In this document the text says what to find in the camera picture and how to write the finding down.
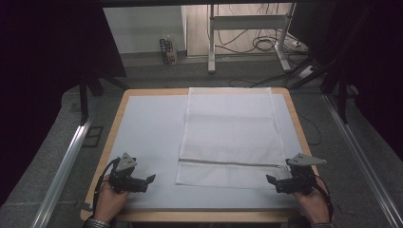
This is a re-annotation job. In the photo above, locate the white desk frame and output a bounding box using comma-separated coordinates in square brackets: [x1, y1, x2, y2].
[206, 3, 297, 75]

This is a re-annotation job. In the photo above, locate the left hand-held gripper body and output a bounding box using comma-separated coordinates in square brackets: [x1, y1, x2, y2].
[108, 152, 141, 195]

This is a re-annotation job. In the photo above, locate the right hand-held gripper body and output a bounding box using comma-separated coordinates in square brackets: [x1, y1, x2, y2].
[285, 153, 328, 195]

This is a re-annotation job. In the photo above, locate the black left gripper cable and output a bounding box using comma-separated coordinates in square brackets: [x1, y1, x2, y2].
[92, 159, 121, 213]

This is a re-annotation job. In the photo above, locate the thin black floor cable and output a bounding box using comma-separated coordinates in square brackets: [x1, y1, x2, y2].
[296, 110, 323, 147]

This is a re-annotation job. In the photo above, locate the aluminium rail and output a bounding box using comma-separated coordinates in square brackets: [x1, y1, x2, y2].
[29, 113, 97, 228]
[322, 92, 403, 228]

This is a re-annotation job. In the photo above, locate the black metal stand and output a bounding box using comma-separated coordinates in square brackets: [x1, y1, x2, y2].
[287, 56, 350, 125]
[77, 71, 129, 125]

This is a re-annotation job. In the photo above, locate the black and orange floor item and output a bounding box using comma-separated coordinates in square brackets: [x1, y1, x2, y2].
[159, 37, 179, 67]

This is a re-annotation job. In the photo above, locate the tangle of black floor cables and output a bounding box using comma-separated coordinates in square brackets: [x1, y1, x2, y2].
[214, 3, 306, 55]

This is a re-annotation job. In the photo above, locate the white mesh laundry bag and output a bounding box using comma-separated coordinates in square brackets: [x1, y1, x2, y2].
[175, 86, 293, 190]

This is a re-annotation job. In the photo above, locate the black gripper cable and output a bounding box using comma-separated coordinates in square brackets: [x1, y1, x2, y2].
[315, 175, 335, 222]
[92, 159, 121, 213]

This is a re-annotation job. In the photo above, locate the dark curtain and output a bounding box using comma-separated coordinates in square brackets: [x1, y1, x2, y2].
[0, 0, 128, 207]
[287, 0, 403, 161]

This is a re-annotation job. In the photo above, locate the person's left hand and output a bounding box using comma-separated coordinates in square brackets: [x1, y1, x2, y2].
[93, 181, 131, 224]

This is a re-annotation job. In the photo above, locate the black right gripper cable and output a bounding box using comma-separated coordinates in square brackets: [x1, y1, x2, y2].
[315, 175, 335, 222]

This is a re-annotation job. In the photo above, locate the long black floor cable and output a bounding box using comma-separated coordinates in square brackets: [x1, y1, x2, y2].
[227, 71, 300, 89]

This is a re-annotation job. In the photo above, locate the person's right hand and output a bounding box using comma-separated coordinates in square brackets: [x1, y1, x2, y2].
[292, 183, 331, 225]

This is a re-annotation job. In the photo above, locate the black floor frame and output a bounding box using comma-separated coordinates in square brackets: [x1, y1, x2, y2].
[81, 125, 105, 148]

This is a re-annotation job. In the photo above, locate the white power strip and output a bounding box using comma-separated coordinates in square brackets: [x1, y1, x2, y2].
[297, 64, 318, 80]

